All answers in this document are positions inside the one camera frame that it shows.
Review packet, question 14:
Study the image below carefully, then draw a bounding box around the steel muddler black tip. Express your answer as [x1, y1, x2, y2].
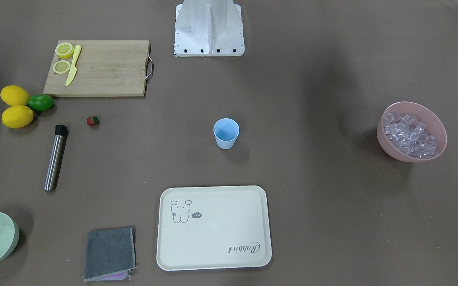
[44, 124, 68, 192]

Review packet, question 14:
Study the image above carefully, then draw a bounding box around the pink bowl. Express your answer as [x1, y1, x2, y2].
[376, 101, 447, 162]

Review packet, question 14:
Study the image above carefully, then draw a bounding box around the green lime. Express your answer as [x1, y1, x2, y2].
[27, 94, 54, 112]

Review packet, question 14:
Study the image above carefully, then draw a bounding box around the bamboo cutting board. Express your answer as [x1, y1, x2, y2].
[43, 40, 153, 97]

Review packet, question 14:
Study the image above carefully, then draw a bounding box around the lemon half slice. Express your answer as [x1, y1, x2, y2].
[55, 42, 74, 59]
[52, 60, 71, 74]

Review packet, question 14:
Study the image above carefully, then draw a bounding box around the clear ice cubes pile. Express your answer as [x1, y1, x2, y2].
[382, 112, 437, 159]

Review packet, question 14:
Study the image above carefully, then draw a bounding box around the red strawberry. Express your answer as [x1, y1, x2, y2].
[87, 115, 100, 126]

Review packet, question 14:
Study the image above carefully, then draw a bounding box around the lemon half slice upper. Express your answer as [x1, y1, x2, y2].
[55, 42, 74, 59]

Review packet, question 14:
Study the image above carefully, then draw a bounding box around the yellow lemon upper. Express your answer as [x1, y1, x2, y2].
[0, 85, 30, 106]

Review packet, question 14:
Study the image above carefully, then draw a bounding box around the yellow plastic knife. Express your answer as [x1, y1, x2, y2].
[65, 45, 82, 86]

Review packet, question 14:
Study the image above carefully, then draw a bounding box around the lemon half slice lower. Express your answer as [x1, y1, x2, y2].
[52, 60, 71, 74]

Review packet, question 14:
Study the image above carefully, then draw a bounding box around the grey folded cloth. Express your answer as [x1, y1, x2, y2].
[83, 226, 136, 282]

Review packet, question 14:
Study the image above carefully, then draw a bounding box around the cream rabbit tray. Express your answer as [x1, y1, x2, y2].
[156, 186, 272, 271]

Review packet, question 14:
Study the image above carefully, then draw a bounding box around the light blue plastic cup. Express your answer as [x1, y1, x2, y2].
[213, 118, 240, 150]

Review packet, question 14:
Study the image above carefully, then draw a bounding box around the yellow lemon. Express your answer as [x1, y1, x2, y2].
[1, 105, 34, 129]
[0, 85, 30, 106]

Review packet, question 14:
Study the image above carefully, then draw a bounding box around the yellow lemon lower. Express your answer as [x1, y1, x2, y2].
[1, 105, 34, 129]

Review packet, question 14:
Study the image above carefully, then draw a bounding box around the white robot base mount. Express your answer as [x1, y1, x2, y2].
[173, 0, 245, 57]

